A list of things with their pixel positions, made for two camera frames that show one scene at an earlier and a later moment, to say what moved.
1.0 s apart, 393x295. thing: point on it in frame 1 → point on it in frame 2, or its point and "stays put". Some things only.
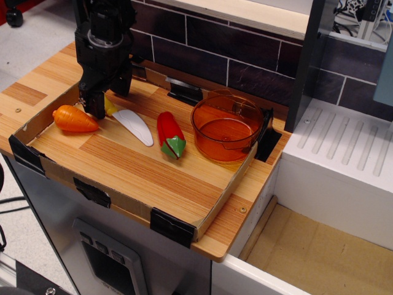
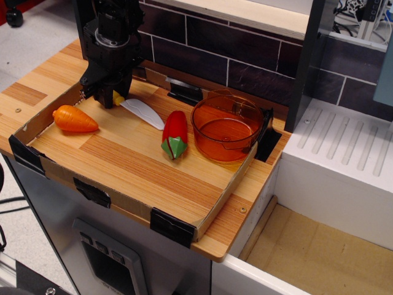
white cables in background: x=371 y=19 stays put
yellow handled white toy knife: x=131 y=120 → x=140 y=109
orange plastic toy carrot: x=72 y=118 stays put
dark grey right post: x=322 y=20 stays put
